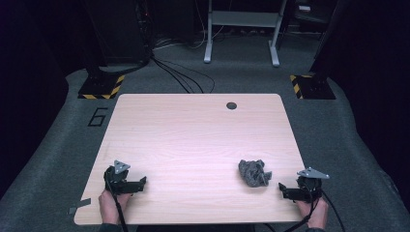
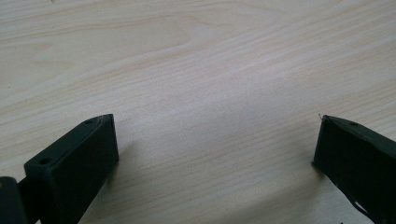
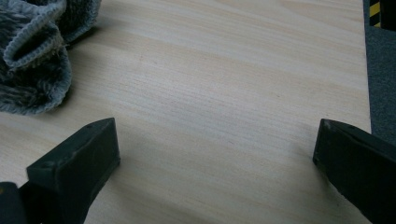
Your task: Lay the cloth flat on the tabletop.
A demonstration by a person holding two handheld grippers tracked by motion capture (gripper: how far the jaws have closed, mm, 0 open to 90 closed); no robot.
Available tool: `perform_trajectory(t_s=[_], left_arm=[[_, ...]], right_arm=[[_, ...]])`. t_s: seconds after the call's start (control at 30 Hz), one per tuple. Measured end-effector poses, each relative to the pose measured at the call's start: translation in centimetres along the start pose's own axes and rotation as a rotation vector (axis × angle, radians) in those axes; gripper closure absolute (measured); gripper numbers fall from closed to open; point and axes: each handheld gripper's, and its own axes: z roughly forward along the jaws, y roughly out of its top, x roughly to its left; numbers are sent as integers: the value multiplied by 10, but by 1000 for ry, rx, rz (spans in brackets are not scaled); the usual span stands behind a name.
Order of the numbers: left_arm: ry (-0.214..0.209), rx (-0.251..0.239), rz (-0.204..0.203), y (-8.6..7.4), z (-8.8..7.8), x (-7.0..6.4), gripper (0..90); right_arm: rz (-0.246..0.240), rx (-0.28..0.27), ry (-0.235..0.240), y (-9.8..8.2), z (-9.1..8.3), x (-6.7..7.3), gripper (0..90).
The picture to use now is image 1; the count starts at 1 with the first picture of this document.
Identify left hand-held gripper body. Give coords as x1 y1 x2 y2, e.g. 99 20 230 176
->
102 159 136 196

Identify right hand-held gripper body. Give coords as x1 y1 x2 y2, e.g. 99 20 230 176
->
292 166 331 204

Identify grey fuzzy cloth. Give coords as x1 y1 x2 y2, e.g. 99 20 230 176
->
238 159 273 189

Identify person's left hand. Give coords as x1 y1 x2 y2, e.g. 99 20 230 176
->
98 188 132 225

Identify person's right hand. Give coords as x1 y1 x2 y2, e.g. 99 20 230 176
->
294 196 330 230

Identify grey tape strip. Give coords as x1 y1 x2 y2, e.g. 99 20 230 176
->
67 197 93 216

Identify black stand with striped base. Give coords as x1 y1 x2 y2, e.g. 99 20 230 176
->
288 0 352 101
76 0 126 101

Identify black equipment cabinet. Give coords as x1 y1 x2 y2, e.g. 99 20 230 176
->
81 0 153 67

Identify left hand-held gripper cable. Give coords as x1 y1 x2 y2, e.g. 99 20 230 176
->
105 180 130 232

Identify hand-held gripper cable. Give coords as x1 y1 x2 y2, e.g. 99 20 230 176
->
283 189 323 232
105 180 130 232

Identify right hand-held gripper cable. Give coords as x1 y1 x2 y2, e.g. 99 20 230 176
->
283 189 323 232

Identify black floor cable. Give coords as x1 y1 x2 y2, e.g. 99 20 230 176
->
320 189 346 232

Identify thick black floor cables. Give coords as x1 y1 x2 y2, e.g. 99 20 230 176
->
150 56 205 95

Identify thin black looping cable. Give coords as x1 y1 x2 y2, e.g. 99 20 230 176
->
161 59 217 95

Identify white cables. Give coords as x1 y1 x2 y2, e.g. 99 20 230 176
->
154 0 226 51

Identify white desk frame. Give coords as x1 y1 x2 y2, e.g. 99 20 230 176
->
203 0 288 68

